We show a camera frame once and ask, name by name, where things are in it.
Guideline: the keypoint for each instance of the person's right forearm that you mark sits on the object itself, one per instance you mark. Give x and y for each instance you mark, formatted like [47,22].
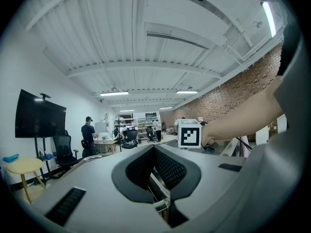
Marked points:
[245,115]

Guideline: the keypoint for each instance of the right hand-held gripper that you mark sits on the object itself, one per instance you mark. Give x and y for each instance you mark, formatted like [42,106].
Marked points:
[189,135]

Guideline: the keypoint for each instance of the white storage shelf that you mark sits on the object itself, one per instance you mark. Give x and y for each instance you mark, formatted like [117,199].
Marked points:
[143,124]

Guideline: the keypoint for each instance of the person's right hand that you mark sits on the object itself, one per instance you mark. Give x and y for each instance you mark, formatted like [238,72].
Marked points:
[207,139]

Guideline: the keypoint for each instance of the black wall screen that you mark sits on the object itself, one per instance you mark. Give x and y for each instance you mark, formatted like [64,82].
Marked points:
[40,115]

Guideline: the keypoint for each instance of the white cabinet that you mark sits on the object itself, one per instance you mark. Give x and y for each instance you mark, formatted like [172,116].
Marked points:
[102,130]

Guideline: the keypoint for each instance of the black screen stand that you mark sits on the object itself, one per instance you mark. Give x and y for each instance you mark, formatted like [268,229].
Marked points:
[41,152]

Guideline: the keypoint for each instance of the long ceiling light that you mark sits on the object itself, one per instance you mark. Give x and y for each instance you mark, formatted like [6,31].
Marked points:
[269,18]
[186,91]
[113,93]
[126,110]
[166,108]

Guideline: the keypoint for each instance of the black mesh office chair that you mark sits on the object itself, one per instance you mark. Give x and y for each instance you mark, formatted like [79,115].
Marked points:
[130,137]
[63,152]
[151,133]

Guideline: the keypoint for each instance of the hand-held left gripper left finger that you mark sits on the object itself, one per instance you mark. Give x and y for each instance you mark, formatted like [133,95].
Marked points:
[97,178]

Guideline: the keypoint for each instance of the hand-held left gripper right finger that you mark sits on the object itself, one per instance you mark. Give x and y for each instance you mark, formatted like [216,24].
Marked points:
[209,176]

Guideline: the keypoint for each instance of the blue cloth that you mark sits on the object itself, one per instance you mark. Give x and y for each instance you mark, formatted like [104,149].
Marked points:
[10,158]

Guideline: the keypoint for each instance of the white board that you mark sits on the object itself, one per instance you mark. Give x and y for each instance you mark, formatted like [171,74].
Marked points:
[262,136]

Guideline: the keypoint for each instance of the round yellow wooden stool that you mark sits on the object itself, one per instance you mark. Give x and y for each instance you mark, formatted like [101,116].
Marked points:
[23,165]

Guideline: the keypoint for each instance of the wooden work table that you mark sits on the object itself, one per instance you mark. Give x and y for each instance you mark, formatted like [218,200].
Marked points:
[105,143]

